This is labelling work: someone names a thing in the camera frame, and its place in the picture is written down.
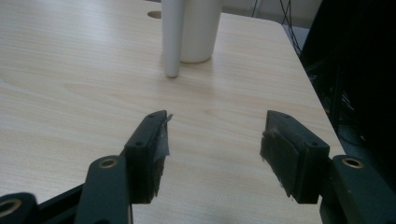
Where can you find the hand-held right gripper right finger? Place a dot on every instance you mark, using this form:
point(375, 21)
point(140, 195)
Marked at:
point(295, 161)

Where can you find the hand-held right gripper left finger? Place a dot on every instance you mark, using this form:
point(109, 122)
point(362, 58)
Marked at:
point(143, 161)

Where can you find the white cup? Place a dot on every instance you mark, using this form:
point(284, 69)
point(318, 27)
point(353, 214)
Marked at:
point(200, 31)

